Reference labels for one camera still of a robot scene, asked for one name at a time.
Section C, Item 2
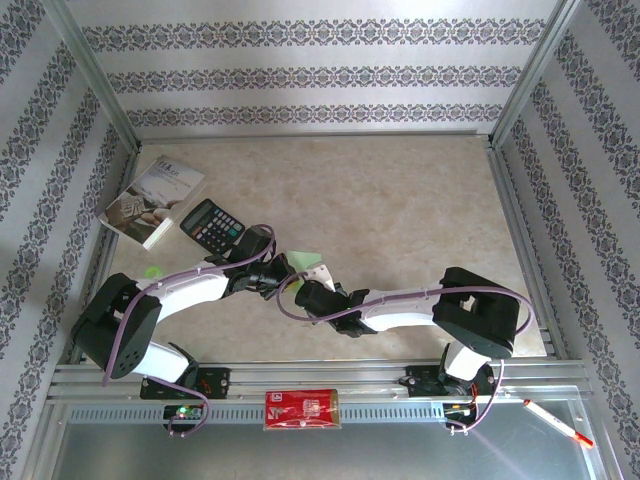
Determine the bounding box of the grey sheet metal panel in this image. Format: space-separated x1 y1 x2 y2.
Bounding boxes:
47 399 604 480

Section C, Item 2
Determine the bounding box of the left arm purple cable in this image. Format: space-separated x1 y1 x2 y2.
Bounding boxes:
102 223 278 439

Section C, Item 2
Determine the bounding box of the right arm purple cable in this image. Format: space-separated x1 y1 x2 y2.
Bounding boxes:
276 271 536 434

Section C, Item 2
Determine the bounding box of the red packet in plastic sleeve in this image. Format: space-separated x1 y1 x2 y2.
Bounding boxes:
263 388 344 431

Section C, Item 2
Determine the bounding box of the wide aluminium profile rail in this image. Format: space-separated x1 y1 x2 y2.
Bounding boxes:
47 359 594 402

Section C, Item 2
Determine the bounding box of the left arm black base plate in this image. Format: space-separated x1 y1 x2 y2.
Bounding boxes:
139 366 232 401

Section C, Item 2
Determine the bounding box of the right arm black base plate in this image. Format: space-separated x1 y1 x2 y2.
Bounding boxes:
394 364 498 399

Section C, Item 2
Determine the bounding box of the slotted aluminium table rail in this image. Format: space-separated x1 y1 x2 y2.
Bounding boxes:
68 144 142 364
486 142 569 359

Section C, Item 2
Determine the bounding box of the black desk calculator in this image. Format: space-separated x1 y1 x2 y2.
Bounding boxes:
179 198 247 254

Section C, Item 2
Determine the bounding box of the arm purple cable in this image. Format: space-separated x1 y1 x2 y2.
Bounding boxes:
276 271 536 434
102 223 278 439

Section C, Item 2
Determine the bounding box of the aluminium frame post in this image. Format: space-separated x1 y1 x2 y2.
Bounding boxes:
42 0 142 151
488 0 586 147

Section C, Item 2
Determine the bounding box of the thin aluminium frame rail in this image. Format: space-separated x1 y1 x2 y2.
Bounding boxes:
133 129 494 145

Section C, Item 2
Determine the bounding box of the paperback book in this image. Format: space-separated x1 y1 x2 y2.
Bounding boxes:
98 154 209 251

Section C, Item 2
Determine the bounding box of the grey slotted cable duct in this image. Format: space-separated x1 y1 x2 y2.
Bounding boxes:
67 403 451 424

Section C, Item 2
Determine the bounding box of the white red marker pen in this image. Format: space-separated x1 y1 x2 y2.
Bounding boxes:
522 398 596 448

